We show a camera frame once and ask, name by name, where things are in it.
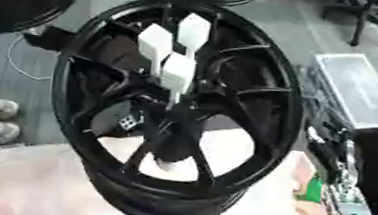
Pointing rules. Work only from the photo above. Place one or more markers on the white pin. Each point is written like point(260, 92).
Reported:
point(177, 71)
point(194, 31)
point(155, 42)

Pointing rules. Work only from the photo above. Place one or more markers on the black wheel stand bracket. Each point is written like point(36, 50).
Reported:
point(47, 37)

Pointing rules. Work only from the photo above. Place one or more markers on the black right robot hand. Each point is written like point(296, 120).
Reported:
point(326, 150)

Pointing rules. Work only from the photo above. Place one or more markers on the black spoked wheel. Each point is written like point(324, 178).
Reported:
point(259, 86)

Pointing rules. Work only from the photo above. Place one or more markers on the grey equipment case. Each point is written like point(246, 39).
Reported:
point(356, 83)

